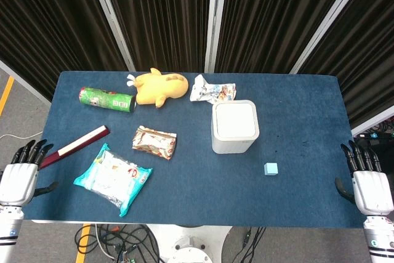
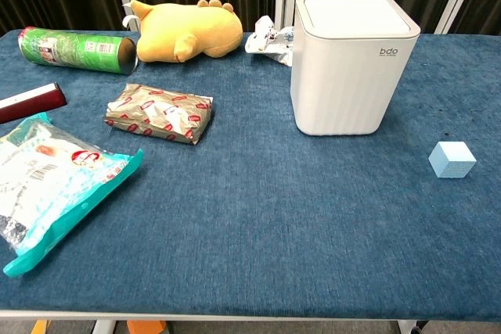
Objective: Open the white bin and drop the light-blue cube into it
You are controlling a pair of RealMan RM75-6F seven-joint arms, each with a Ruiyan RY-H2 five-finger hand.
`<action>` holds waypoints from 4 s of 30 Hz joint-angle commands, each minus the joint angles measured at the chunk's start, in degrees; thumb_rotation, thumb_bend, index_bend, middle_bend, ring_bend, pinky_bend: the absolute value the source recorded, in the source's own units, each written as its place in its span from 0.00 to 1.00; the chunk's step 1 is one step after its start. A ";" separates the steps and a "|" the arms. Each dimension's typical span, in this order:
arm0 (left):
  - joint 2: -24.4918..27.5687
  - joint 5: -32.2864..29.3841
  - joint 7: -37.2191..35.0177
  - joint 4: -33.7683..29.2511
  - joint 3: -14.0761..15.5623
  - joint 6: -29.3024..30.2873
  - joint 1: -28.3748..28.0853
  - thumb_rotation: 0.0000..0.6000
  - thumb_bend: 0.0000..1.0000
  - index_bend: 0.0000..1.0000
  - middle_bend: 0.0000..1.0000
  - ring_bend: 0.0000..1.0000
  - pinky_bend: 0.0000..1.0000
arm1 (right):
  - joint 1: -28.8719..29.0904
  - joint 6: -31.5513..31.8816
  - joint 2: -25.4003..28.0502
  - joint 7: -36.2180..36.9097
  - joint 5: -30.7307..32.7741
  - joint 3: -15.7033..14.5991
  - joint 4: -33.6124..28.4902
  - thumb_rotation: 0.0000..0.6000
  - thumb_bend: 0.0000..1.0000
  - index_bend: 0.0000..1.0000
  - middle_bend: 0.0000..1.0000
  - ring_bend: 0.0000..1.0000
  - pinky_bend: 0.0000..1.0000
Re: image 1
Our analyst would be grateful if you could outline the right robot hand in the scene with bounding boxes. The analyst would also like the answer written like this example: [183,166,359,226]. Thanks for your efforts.
[334,140,394,216]

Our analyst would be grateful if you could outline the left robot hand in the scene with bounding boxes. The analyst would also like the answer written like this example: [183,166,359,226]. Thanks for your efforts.
[0,139,59,207]

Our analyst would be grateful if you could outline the small light blue cube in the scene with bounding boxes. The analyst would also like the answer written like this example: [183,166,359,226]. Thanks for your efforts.
[263,162,279,177]

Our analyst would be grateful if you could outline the green cylindrical chip can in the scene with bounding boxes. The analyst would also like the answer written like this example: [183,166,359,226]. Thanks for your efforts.
[79,86,137,113]

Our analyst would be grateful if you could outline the white square bin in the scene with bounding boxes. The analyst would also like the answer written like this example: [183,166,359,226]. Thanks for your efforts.
[211,100,260,155]

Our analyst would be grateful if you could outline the black power strip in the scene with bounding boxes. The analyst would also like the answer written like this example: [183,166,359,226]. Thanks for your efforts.
[353,132,394,147]

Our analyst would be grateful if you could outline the dark red flat box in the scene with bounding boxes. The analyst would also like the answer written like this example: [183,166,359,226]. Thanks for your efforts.
[39,125,111,170]

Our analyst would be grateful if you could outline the teal and white snack bag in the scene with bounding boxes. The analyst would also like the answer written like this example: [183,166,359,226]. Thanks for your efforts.
[73,143,153,217]

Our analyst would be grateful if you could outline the red and white snack packet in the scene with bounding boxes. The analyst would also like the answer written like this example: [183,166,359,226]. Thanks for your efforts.
[132,125,178,161]

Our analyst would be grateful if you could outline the yellow plush duck toy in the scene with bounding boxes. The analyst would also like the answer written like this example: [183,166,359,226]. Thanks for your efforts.
[126,68,189,109]

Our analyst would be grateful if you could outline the crumpled white snack wrapper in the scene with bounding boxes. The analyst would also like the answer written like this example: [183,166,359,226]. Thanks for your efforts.
[189,74,237,105]

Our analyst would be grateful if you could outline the white cable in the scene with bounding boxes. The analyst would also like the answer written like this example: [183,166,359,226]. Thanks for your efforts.
[0,132,43,140]

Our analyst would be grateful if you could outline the black cable bundle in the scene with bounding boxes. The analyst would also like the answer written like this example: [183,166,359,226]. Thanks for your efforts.
[74,224,161,263]

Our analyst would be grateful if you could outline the white table pedestal base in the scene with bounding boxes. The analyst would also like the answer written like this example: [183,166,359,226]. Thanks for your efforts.
[147,224,234,263]

